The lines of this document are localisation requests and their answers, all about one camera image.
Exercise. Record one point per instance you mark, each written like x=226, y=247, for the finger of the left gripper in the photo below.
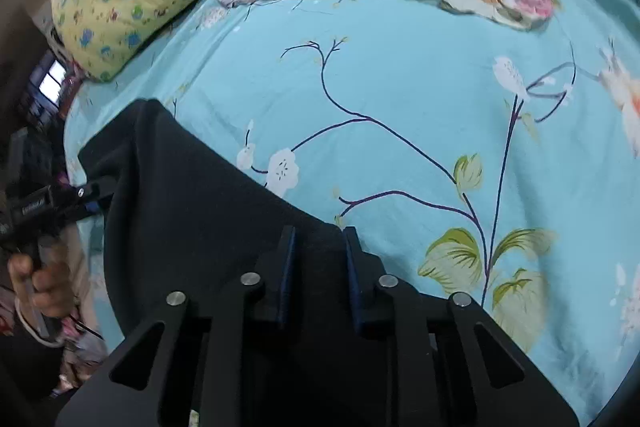
x=97, y=193

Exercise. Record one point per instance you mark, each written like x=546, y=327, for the turquoise floral bed sheet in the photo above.
x=469, y=156

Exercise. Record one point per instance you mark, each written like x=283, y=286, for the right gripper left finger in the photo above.
x=275, y=270

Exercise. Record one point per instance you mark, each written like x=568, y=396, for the black pants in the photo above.
x=182, y=237

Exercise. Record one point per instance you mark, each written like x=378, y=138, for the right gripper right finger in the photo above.
x=363, y=270

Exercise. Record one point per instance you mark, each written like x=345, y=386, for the left hand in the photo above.
x=48, y=290

